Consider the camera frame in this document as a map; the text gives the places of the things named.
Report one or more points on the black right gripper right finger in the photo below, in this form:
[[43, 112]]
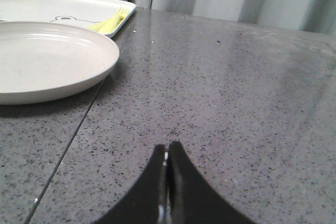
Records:
[[192, 199]]

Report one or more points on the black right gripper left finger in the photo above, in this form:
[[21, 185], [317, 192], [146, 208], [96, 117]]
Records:
[[146, 201]]

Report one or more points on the beige round plate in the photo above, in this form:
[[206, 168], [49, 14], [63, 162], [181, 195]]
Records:
[[42, 62]]

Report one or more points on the white bear print tray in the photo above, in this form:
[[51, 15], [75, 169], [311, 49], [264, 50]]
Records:
[[79, 13]]

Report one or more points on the yellow plastic knife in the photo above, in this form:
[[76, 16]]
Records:
[[98, 26]]

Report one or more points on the yellow plastic fork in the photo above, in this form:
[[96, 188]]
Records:
[[110, 24]]

